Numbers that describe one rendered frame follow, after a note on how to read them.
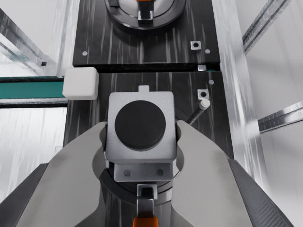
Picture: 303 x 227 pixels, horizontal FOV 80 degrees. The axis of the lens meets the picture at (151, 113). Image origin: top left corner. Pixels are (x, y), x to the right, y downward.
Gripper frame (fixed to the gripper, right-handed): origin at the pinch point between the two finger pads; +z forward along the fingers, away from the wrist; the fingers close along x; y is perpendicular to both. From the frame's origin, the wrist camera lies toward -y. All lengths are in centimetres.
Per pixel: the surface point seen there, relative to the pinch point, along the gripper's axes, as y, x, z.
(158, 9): -7.7, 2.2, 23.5
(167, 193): 12.3, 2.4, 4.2
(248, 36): -3.1, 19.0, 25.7
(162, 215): 15.7, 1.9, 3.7
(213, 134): 8.4, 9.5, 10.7
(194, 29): -4.7, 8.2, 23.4
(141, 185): 10.9, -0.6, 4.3
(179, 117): 5.5, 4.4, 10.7
